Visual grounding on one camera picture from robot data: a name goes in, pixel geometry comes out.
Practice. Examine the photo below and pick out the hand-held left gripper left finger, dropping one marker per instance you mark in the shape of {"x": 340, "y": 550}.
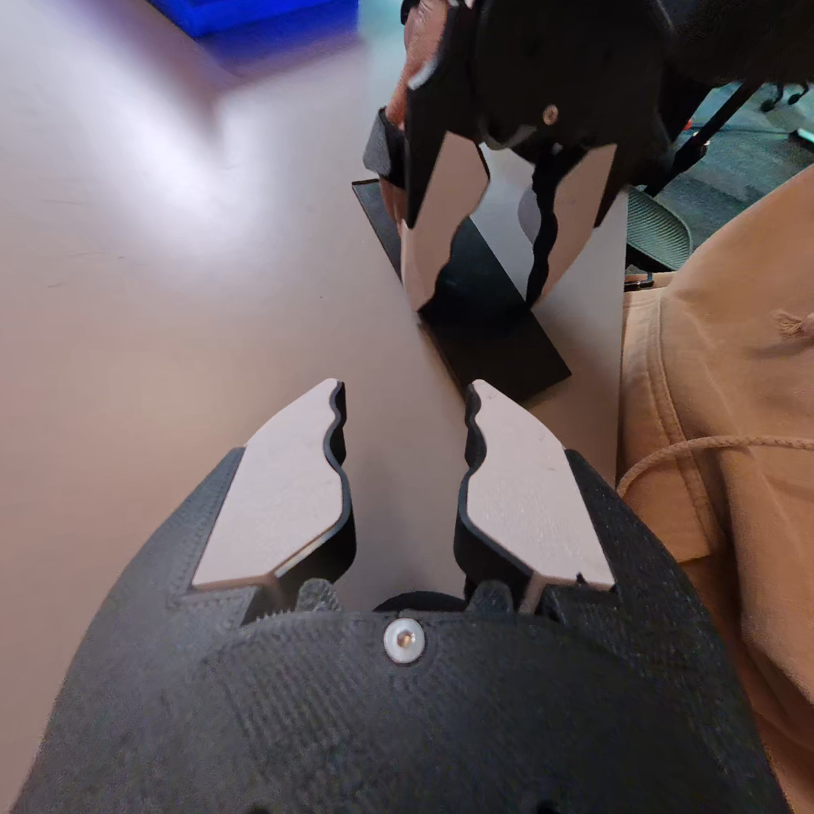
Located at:
{"x": 280, "y": 496}

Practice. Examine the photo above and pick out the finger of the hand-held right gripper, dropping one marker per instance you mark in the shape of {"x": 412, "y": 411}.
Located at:
{"x": 439, "y": 222}
{"x": 572, "y": 210}

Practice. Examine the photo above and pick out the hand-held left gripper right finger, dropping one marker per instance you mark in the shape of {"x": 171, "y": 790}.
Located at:
{"x": 534, "y": 502}

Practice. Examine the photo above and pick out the black plate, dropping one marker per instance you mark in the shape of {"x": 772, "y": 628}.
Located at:
{"x": 483, "y": 337}

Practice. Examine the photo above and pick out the grey mesh office chair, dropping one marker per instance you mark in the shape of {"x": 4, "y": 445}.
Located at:
{"x": 658, "y": 229}

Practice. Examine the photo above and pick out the person in beige hoodie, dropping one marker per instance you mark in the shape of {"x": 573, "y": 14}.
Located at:
{"x": 731, "y": 509}

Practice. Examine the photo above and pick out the blue plastic bin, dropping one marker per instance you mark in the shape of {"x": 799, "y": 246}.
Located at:
{"x": 254, "y": 13}

